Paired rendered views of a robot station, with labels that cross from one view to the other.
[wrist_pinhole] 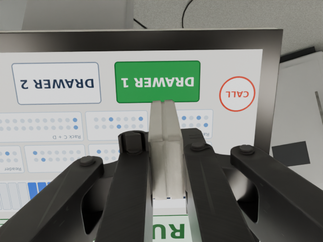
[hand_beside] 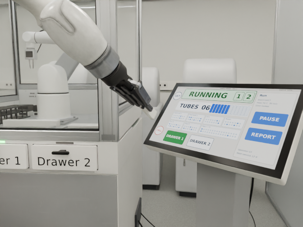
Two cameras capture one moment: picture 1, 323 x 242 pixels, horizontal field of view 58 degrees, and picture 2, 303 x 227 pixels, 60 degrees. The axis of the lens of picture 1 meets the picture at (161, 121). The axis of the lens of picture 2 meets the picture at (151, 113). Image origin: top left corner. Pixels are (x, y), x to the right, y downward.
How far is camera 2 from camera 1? 0.75 m
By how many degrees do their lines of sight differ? 45
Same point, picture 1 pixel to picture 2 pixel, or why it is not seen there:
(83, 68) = (190, 144)
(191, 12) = not seen: outside the picture
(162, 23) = not seen: outside the picture
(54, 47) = (194, 152)
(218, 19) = not seen: outside the picture
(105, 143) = (196, 123)
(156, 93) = (176, 134)
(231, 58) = (156, 139)
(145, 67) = (175, 141)
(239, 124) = (162, 122)
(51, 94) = (203, 139)
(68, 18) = (216, 182)
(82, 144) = (203, 123)
